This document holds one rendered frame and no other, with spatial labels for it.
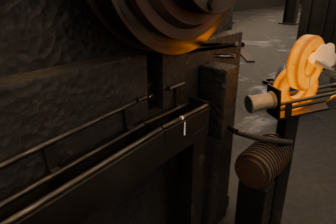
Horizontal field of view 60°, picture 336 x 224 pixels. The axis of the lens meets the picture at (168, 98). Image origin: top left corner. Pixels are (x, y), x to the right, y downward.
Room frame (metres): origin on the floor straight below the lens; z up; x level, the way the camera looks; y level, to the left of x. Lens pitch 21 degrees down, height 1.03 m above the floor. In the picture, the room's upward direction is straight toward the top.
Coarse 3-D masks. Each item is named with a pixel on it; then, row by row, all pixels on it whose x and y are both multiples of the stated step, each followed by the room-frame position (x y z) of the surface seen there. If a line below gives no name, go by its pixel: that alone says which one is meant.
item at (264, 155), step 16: (256, 144) 0.87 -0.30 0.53; (272, 144) 0.86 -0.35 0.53; (240, 160) 0.81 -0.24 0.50; (256, 160) 0.78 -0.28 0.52; (272, 160) 0.80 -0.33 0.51; (288, 160) 0.87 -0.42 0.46; (240, 176) 0.80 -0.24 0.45; (256, 176) 0.77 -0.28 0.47; (272, 176) 0.76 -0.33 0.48; (240, 192) 0.83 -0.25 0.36; (256, 192) 0.79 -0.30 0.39; (272, 192) 0.82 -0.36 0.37; (240, 208) 0.82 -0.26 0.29; (256, 208) 0.79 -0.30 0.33
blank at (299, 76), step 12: (312, 36) 0.79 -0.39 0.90; (300, 48) 0.76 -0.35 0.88; (312, 48) 0.79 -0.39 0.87; (288, 60) 0.77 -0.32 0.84; (300, 60) 0.75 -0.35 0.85; (288, 72) 0.76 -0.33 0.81; (300, 72) 0.76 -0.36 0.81; (312, 72) 0.81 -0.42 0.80; (288, 84) 0.78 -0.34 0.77; (300, 84) 0.76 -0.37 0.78; (312, 84) 0.81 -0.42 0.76
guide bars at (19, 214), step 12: (204, 108) 0.76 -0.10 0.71; (180, 120) 0.68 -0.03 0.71; (156, 132) 0.61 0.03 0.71; (132, 144) 0.56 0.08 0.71; (120, 156) 0.53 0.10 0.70; (96, 168) 0.48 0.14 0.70; (72, 180) 0.45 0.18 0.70; (60, 192) 0.42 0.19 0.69; (36, 204) 0.39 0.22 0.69; (12, 216) 0.36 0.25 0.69; (24, 216) 0.37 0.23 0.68
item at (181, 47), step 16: (96, 0) 0.57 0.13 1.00; (112, 0) 0.53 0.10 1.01; (128, 0) 0.56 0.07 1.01; (112, 16) 0.58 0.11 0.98; (128, 16) 0.56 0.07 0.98; (128, 32) 0.57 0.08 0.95; (144, 32) 0.59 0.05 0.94; (208, 32) 0.76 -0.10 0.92; (160, 48) 0.62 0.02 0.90; (176, 48) 0.66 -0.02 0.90; (192, 48) 0.71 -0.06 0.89
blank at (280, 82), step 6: (282, 72) 0.92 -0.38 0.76; (276, 78) 0.93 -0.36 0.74; (282, 78) 0.90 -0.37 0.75; (276, 84) 0.91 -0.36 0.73; (282, 84) 0.90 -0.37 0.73; (282, 90) 0.90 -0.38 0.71; (288, 90) 0.91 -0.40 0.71; (300, 90) 0.95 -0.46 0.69; (306, 90) 0.93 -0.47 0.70; (312, 90) 0.93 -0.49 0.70; (282, 96) 0.90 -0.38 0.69; (288, 96) 0.91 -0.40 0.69; (294, 96) 0.94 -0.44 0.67; (300, 96) 0.93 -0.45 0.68; (306, 96) 0.93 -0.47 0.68; (300, 102) 0.92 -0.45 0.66; (294, 108) 0.92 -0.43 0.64; (300, 108) 0.92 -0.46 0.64
